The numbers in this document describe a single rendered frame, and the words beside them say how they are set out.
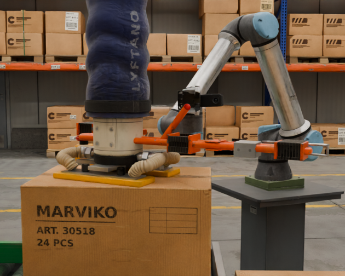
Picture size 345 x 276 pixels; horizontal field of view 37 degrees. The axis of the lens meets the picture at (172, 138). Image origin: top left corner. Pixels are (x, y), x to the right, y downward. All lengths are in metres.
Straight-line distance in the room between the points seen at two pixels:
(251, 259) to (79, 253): 1.26
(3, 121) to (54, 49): 2.16
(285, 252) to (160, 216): 1.19
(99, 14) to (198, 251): 0.81
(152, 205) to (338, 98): 9.47
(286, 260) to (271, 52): 1.05
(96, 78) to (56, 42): 7.29
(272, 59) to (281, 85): 0.12
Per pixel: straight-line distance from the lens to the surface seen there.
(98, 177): 1.69
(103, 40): 1.69
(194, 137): 1.64
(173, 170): 1.81
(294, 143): 1.52
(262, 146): 1.55
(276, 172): 2.61
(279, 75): 2.35
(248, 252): 2.76
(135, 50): 1.70
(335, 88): 10.91
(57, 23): 9.01
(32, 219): 1.71
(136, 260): 1.67
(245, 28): 2.32
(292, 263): 2.74
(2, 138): 10.48
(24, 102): 10.40
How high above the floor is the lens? 1.27
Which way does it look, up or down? 6 degrees down
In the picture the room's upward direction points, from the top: straight up
